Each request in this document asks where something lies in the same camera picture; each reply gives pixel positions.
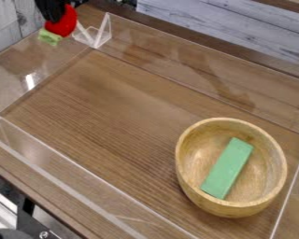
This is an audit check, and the clear acrylic table barrier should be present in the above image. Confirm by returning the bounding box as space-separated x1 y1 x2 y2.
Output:
0 13 299 239

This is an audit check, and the black metal table frame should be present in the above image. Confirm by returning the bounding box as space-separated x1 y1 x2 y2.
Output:
0 193 61 239

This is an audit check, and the clear acrylic corner bracket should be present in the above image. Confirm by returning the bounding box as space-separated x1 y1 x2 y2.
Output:
72 13 112 49

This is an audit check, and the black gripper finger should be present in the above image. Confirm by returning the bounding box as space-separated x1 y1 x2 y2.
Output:
34 0 68 22

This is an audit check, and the green rectangular block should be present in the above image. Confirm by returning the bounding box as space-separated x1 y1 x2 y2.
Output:
199 137 254 200

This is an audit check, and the wooden bowl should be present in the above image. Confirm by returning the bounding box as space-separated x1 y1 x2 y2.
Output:
175 118 289 218

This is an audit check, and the red plush strawberry toy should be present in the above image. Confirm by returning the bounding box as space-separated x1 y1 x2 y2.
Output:
38 0 77 46

